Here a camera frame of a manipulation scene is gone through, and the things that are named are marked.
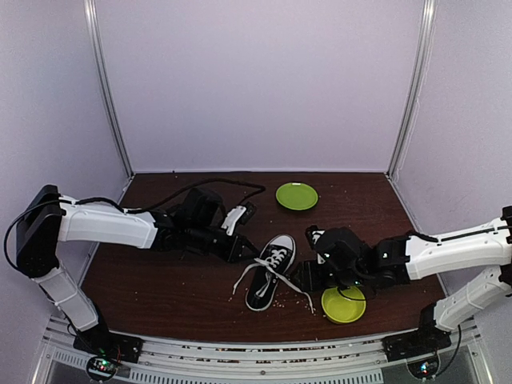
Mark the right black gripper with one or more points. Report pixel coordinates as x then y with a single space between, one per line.
310 282

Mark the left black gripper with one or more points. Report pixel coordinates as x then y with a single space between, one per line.
232 254

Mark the white shoelace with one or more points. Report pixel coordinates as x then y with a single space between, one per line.
284 280

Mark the black white canvas sneaker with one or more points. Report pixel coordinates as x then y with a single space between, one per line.
276 258

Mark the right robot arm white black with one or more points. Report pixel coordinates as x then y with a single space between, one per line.
413 256

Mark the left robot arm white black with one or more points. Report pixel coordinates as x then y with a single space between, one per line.
52 218

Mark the yellow-green bowl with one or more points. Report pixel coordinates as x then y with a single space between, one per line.
343 306

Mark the green plate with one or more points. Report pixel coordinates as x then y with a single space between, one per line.
296 196

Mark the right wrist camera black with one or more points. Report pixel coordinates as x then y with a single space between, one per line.
338 246

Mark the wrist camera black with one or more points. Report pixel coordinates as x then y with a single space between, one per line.
201 205
338 246

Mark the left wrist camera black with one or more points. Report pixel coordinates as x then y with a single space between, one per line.
201 205

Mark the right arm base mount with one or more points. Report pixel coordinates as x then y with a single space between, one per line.
415 343

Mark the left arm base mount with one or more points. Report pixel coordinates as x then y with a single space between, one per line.
117 347

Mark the left aluminium frame post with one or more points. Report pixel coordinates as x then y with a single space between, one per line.
106 93

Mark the aluminium frame post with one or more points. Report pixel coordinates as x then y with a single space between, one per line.
106 93
421 61

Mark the front aluminium rail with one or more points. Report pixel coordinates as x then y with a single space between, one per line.
349 360

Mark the right aluminium frame post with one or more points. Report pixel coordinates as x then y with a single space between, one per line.
421 61

